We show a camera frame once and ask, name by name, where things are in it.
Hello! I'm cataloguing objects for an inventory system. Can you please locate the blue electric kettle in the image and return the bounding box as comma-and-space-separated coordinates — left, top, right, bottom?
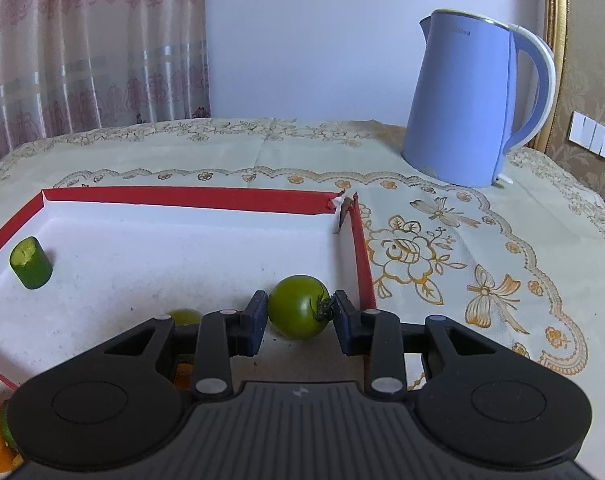
401, 8, 556, 189

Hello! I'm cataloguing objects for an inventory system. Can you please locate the red cardboard tray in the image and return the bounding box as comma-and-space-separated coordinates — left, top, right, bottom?
0, 186, 378, 396

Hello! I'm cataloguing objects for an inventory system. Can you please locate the green cucumber piece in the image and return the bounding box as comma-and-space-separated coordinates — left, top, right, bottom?
9, 236, 52, 290

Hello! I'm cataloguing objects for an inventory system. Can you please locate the gold ornate frame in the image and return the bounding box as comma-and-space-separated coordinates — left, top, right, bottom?
525, 0, 570, 151

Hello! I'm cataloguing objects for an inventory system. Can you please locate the pink patterned curtain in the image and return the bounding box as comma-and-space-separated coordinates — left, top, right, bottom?
0, 0, 212, 166

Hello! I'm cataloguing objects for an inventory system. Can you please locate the green tomato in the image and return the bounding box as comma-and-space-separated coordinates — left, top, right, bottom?
168, 308, 204, 327
267, 274, 331, 340

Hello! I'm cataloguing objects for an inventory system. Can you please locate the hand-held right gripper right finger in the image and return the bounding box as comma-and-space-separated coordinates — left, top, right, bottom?
332, 290, 528, 395

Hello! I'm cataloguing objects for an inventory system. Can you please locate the white wall switch panel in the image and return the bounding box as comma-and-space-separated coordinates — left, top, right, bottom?
567, 110, 605, 160

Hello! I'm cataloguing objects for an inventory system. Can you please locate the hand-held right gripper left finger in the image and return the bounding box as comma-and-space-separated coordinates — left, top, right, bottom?
102, 290, 269, 395

